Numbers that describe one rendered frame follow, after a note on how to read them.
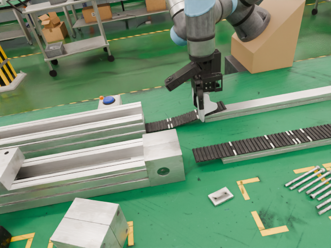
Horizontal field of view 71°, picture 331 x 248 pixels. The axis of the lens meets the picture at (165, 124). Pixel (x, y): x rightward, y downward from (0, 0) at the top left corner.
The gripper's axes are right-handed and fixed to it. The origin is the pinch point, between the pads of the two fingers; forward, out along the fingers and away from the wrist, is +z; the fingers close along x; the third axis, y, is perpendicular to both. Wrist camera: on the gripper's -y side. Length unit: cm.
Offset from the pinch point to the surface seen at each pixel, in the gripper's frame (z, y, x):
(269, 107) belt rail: 2.4, 24.1, -1.3
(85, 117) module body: -4.4, -36.5, 2.2
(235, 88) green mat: 3.4, 18.8, 15.8
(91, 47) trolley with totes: 55, -92, 276
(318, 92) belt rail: 0.4, 40.8, -0.8
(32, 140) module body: -4, -52, -5
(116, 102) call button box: -2.6, -27.0, 11.2
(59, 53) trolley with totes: 53, -134, 267
